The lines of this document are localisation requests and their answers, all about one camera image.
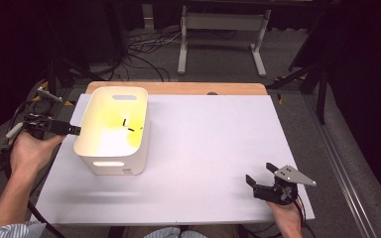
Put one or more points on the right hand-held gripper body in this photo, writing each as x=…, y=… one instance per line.
x=274, y=194

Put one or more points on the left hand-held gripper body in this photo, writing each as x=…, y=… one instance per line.
x=38, y=125

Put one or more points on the white plastic bin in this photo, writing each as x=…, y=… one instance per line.
x=112, y=165

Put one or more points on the person's right hand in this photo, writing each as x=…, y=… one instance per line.
x=287, y=221

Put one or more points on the person's left hand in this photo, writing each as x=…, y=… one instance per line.
x=31, y=155

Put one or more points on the black tripod stand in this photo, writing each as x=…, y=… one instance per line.
x=321, y=92
x=51, y=76

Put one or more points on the person's striped shirt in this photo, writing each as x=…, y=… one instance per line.
x=172, y=233

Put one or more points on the white metal stand frame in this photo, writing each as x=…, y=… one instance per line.
x=225, y=21

